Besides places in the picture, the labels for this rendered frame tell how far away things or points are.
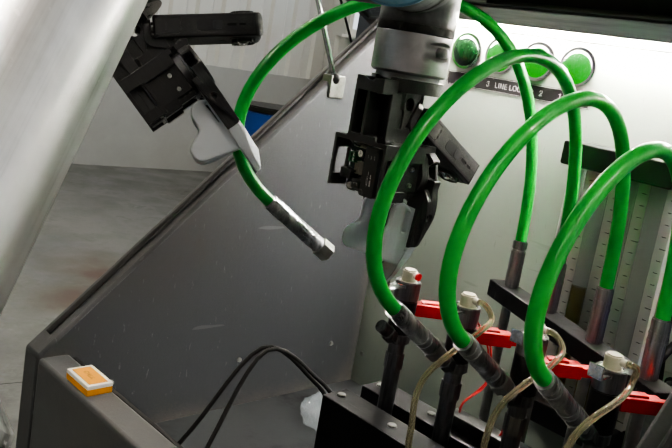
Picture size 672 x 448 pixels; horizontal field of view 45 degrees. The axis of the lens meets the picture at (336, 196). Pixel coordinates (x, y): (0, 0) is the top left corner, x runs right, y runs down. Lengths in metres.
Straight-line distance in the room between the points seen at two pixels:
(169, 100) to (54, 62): 0.63
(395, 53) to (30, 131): 0.59
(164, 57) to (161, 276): 0.33
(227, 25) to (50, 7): 0.66
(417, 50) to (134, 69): 0.29
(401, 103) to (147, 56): 0.27
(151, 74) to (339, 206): 0.47
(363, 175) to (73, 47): 0.58
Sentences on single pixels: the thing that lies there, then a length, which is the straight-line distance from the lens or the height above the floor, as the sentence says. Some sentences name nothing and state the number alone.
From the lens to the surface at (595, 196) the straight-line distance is 0.63.
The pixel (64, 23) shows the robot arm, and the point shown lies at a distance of 0.21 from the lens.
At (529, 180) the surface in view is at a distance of 1.01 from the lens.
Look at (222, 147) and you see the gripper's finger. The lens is 0.84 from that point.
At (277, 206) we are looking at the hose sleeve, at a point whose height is 1.18.
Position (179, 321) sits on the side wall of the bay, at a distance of 1.10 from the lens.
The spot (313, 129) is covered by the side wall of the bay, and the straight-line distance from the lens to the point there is 1.15.
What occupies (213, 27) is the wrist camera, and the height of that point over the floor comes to 1.35.
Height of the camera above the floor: 1.35
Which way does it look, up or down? 10 degrees down
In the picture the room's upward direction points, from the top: 10 degrees clockwise
